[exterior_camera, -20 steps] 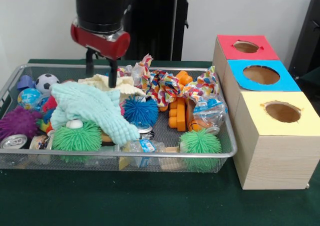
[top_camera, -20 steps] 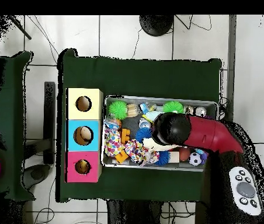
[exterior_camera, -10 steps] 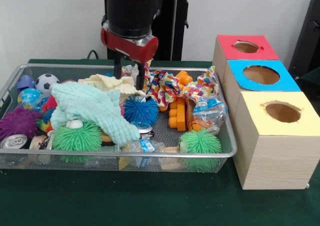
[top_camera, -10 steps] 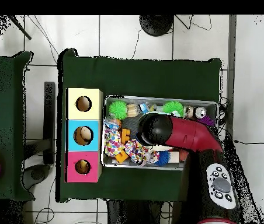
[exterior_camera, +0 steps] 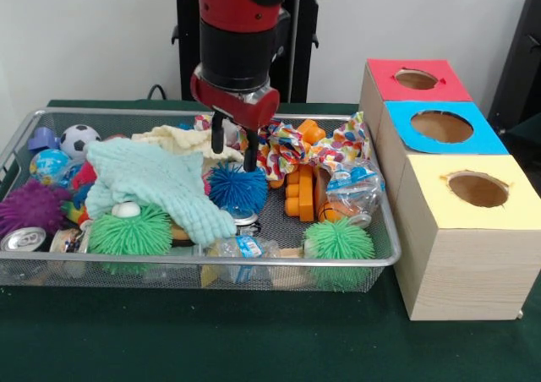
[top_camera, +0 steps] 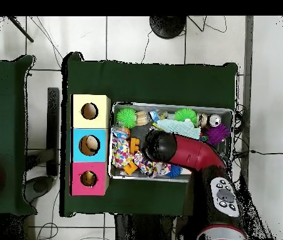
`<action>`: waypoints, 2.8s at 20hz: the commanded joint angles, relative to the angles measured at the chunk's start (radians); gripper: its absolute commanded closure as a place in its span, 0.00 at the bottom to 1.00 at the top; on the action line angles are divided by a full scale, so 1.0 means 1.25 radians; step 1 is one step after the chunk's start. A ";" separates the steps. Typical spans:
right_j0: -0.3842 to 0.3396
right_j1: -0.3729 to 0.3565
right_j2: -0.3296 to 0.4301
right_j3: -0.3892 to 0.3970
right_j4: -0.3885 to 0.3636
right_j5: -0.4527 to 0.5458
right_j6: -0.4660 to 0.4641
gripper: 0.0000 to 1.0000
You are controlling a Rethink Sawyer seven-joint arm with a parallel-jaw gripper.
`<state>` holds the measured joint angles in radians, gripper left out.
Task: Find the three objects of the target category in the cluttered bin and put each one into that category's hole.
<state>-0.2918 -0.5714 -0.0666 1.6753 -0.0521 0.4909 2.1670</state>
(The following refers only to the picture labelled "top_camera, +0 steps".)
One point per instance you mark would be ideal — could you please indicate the blue spiky ball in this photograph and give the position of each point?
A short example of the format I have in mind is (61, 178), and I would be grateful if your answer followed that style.
(174, 171)

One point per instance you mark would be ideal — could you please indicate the black round base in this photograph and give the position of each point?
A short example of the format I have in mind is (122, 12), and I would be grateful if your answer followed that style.
(168, 25)

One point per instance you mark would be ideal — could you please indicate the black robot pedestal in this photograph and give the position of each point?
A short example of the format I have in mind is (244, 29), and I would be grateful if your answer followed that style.
(146, 230)

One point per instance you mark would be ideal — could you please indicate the black rod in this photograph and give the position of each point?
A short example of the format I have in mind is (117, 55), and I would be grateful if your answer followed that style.
(20, 29)

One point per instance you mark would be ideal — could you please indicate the purple spiky ball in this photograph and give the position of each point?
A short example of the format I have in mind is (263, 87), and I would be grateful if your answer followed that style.
(216, 134)

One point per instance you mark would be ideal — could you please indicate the silver can with pull tab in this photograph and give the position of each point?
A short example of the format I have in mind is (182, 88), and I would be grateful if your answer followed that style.
(214, 120)

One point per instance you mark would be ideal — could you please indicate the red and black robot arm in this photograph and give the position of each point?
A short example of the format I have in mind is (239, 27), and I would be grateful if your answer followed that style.
(196, 155)

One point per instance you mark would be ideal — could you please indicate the light teal waffle cloth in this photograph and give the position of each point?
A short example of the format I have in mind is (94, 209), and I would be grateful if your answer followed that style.
(176, 127)

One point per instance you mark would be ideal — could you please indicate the polka dot cloth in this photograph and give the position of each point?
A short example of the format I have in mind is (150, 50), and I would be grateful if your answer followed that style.
(120, 155)

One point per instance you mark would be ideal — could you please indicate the wooden box with three holes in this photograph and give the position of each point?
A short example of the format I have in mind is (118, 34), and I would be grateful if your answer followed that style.
(79, 150)

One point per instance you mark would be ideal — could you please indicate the green fuzzy monster toy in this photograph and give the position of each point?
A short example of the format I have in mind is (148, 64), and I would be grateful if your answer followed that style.
(185, 115)

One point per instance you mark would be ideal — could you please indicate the green spiky ball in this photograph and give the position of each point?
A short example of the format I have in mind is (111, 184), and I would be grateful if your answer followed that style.
(126, 118)

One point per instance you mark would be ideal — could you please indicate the black panel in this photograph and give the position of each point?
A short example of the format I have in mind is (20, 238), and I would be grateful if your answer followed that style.
(53, 130)

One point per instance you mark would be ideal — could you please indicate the dark green side tablecloth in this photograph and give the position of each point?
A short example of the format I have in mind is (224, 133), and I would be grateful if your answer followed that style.
(6, 100)

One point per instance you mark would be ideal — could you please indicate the heart print cloth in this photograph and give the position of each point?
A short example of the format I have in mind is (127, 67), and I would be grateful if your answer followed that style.
(151, 168)

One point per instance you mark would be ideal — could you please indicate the orange toy block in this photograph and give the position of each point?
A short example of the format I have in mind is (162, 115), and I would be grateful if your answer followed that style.
(134, 145)
(130, 167)

